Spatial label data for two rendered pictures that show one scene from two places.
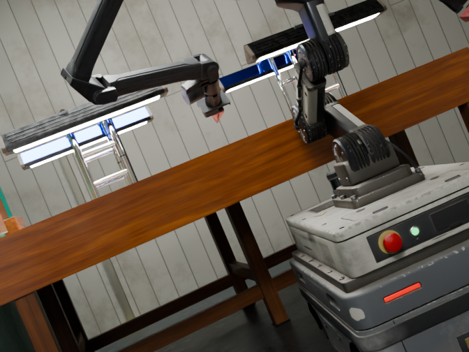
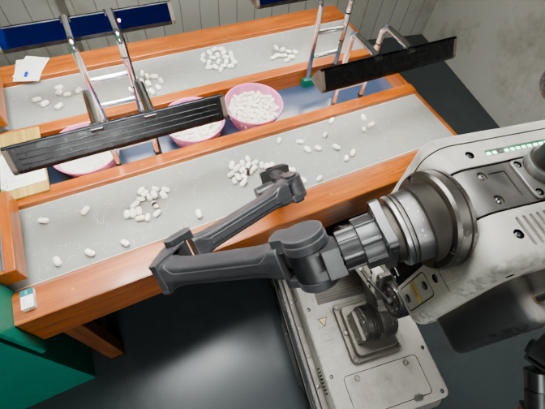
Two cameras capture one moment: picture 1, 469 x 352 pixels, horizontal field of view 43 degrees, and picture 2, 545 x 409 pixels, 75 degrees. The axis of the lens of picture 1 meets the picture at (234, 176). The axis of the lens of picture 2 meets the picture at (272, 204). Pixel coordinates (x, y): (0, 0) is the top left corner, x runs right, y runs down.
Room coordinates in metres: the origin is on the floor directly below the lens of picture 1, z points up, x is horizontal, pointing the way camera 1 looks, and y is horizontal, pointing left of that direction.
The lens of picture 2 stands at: (1.38, 0.19, 1.87)
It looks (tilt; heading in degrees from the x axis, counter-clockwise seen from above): 57 degrees down; 341
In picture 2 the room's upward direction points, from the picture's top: 9 degrees clockwise
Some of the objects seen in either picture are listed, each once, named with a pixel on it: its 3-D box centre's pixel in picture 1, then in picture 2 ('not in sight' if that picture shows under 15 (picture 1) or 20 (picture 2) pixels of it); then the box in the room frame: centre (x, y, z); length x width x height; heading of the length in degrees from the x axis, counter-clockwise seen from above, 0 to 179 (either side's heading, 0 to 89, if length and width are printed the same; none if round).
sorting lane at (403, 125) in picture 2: not in sight; (261, 171); (2.23, -0.02, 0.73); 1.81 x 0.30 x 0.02; 104
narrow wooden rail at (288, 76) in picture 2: not in sight; (216, 96); (2.72, 0.10, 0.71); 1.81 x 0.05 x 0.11; 104
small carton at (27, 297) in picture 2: not in sight; (28, 299); (1.82, 0.76, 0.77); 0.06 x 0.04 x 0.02; 14
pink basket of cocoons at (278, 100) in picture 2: not in sight; (253, 110); (2.59, -0.05, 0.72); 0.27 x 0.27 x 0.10
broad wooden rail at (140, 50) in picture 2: not in sight; (191, 54); (3.10, 0.19, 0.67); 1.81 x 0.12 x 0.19; 104
